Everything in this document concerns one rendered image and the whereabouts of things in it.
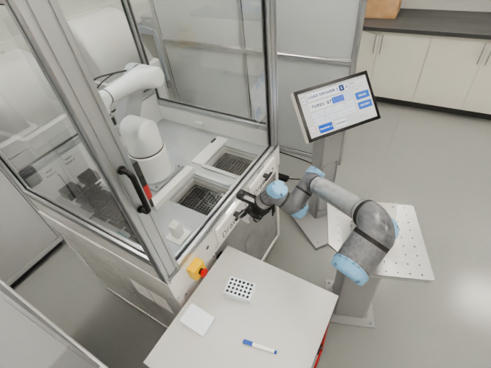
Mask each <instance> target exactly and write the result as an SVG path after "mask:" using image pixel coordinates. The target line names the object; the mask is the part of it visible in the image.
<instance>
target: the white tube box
mask: <svg viewBox="0 0 491 368"><path fill-rule="evenodd" d="M255 290H256V283H252V282H249V281H247V280H242V279H240V278H236V277H233V276H230V278H229V280H228V283H227V285H226V287H225V289H224V296H226V297H229V298H231V299H235V300H238V301H240V302H244V303H246V304H251V300H252V299H253V296H254V293H255Z"/></svg>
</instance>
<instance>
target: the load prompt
mask: <svg viewBox="0 0 491 368"><path fill-rule="evenodd" d="M348 90H351V89H350V86H349V82H348V81H347V82H344V83H341V84H337V85H334V86H330V87H328V88H324V89H321V90H318V91H314V92H311V93H307V94H306V95H305V96H306V99H307V101H308V103H309V102H312V101H316V100H318V99H323V98H325V97H328V96H331V95H335V94H337V93H341V92H344V91H348Z"/></svg>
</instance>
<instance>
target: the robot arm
mask: <svg viewBox="0 0 491 368"><path fill-rule="evenodd" d="M324 176H325V174H324V173H323V172H322V171H321V170H319V169H317V168H316V167H314V166H310V167H309V168H308V170H307V171H306V172H305V173H304V175H303V176H302V178H301V179H300V181H299V182H298V184H297V185H296V186H295V188H294V189H293V191H292V192H291V193H289V192H288V188H287V186H286V185H285V183H284V182H282V181H280V180H275V181H273V182H272V183H271V184H269V185H268V186H267V187H266V188H265V189H264V190H263V191H262V192H261V193H259V194H258V195H257V196H255V195H253V194H252V193H249V192H247V191H244V190H242V189H240V190H239V191H238V192H237V194H236V198H237V199H239V200H240V201H242V202H245V203H247V204H248V206H247V207H246V208H245V209H244V210H243V212H242V213H241V214H240V215H239V216H238V219H239V220H243V221H245V222H246V223H250V220H249V219H248V218H249V217H250V216H251V217H252V218H253V221H254V222H256V223H257V222H258V221H260V220H261V219H262V217H263V216H265V215H266V214H268V213H269V212H270V210H271V209H272V208H273V206H272V205H274V204H275V205H276V206H278V207H280V208H281V209H282V210H284V211H286V212H287V213H289V214H290V215H292V216H293V217H295V218H297V219H301V218H302V217H304V216H305V214H306V213H307V211H308V205H307V204H306V202H307V201H308V200H309V199H310V197H311V195H312V194H315V195H316V196H318V197H319V198H321V199H323V200H324V201H325V202H327V203H328V204H331V205H332V206H333V207H335V208H336V209H338V210H340V211H341V212H343V213H344V214H346V215H347V216H349V217H350V218H352V220H353V222H354V224H356V225H357V226H356V227H355V228H354V230H353V231H352V233H350V235H349V236H348V238H347V239H346V241H345V242H344V243H343V244H342V246H341V247H340V249H339V250H338V252H337V253H336V254H335V255H334V256H333V259H332V260H331V265H333V266H334V268H336V269H337V270H339V271H340V272H342V273H343V274H344V275H345V276H347V277H348V278H349V279H350V280H352V281H353V282H355V283H356V284H357V285H359V286H362V285H364V284H365V283H366V282H367V281H368V280H369V277H370V276H371V275H372V274H373V272H374V271H375V270H376V268H377V266H378V265H379V264H380V263H381V261H382V260H383V259H384V257H385V256H386V254H387V253H388V252H389V250H390V249H391V248H392V246H393V245H394V242H395V240H396V238H397V236H398V234H399V227H398V224H397V222H396V221H395V220H394V219H393V218H392V217H390V216H389V213H388V212H387V211H386V210H385V209H384V208H383V207H382V206H381V205H380V204H378V203H377V202H375V201H373V200H371V199H366V200H364V199H362V198H360V197H358V196H357V195H355V194H353V193H351V192H349V191H347V190H346V189H344V188H341V187H340V186H338V185H336V184H334V183H332V182H330V181H329V180H327V179H325V178H324ZM260 217H261V218H260ZM255 219H257V220H258V219H259V220H258V221H256V220H255Z"/></svg>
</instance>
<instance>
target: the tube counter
mask: <svg viewBox="0 0 491 368"><path fill-rule="evenodd" d="M352 98H353V96H352V93H351V91H349V92H347V93H342V94H340V95H337V96H333V97H331V98H328V99H325V100H326V103H327V106H330V105H333V104H337V103H339V102H342V101H345V100H348V99H352Z"/></svg>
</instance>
